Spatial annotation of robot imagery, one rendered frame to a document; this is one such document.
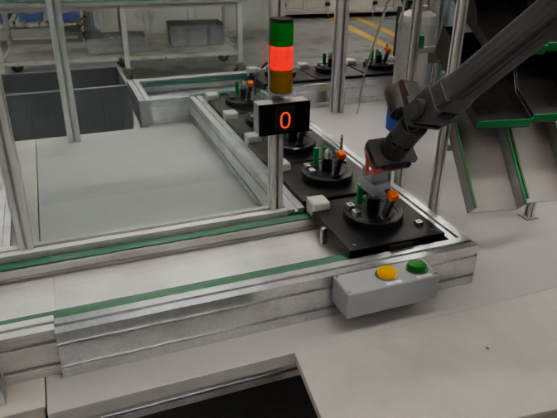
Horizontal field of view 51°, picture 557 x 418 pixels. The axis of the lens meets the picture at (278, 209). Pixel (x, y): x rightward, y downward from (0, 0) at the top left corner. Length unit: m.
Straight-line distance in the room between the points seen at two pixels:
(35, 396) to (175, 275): 0.36
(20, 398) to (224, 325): 0.38
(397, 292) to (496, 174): 0.45
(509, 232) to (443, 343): 0.54
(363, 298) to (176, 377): 0.38
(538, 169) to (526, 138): 0.09
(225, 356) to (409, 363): 0.35
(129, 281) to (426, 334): 0.62
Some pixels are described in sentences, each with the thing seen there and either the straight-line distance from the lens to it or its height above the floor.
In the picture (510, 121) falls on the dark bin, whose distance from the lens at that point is 1.41.
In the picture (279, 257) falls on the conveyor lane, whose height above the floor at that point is 0.92.
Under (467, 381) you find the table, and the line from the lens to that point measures 1.16.
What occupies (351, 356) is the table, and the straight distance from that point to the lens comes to 1.17.
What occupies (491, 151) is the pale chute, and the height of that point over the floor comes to 1.10.
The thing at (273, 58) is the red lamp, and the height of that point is 1.34.
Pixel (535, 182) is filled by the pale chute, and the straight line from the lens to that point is 1.58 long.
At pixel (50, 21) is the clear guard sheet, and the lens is 1.23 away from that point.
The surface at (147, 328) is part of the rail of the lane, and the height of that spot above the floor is 0.93.
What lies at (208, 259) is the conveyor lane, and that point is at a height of 0.92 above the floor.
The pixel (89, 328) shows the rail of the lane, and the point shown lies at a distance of 1.11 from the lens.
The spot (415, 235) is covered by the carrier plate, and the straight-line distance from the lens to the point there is 1.35.
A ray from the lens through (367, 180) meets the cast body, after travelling 1.36.
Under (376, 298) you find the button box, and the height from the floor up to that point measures 0.93.
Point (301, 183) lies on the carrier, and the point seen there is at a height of 0.97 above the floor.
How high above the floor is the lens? 1.62
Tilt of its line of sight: 27 degrees down
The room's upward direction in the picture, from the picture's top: 1 degrees clockwise
